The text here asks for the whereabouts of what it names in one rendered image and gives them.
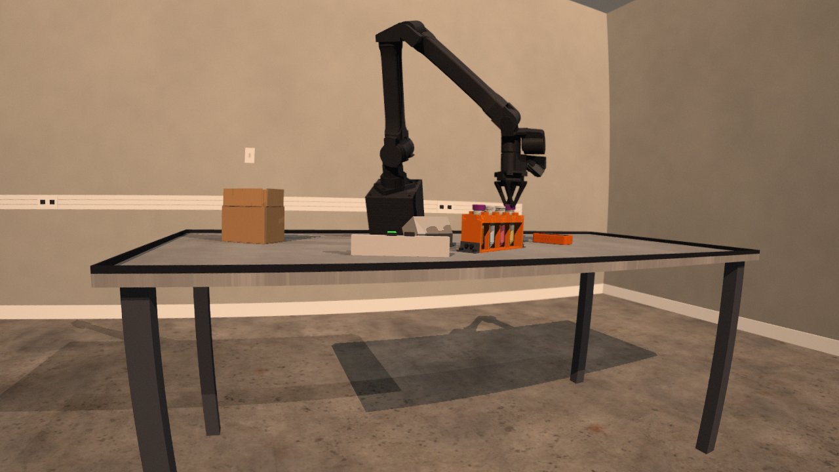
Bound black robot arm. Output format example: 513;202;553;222
374;20;546;195

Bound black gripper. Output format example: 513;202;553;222
494;152;528;207

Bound brown cardboard box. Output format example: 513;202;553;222
222;188;284;245

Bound beige key housing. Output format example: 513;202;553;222
402;216;453;247

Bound black table edge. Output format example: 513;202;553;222
90;229;760;274

